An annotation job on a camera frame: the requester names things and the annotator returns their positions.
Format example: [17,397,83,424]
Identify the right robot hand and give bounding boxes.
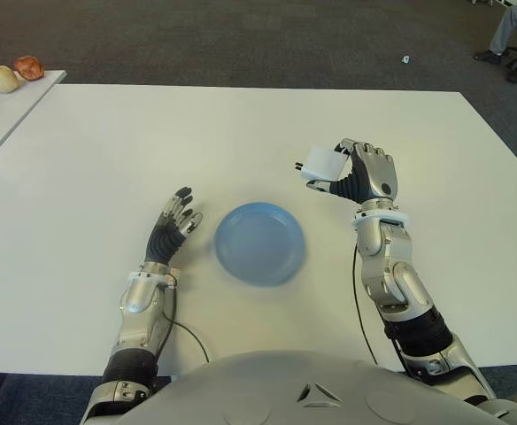
[306,137,399,205]

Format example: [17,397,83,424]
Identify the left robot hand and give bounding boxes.
[145,186,204,267]

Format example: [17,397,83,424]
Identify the white charger block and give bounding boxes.
[294,146,348,182]

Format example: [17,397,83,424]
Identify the blue round plate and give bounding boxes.
[213,201,307,288]

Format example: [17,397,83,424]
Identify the seated person grey trousers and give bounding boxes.
[473,3,517,83]

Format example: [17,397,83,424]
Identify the white side table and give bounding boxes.
[0,69,68,174]

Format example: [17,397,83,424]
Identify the grey robot torso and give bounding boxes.
[116,349,514,425]

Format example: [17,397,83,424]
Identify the reddish brown bread roll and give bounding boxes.
[12,55,46,81]

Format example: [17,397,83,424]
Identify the beige bread roll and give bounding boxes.
[0,65,20,94]

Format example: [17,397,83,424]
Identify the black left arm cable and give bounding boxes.
[163,287,210,362]

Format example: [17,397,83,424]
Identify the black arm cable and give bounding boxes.
[163,287,210,362]
[351,247,379,367]

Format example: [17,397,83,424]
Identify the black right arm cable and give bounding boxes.
[351,247,379,367]

